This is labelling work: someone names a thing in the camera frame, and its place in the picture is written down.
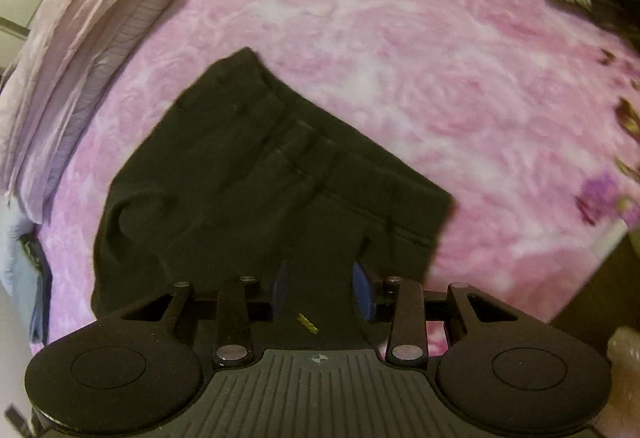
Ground pink pillow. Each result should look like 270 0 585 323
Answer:
7 0 173 219
0 0 151 144

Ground pink rose blanket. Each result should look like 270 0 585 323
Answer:
30 0 640 359

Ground folded dark cloth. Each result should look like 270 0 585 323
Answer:
20 233 53 346

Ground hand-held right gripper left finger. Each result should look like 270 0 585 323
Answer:
120 260 290 366

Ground black pants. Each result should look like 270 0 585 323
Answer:
90 47 457 353

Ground grey striped quilt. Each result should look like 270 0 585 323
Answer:
42 0 263 219

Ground folded grey-green cloth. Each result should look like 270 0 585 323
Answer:
0 205 38 344

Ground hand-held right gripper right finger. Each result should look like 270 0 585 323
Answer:
351 260 523 366

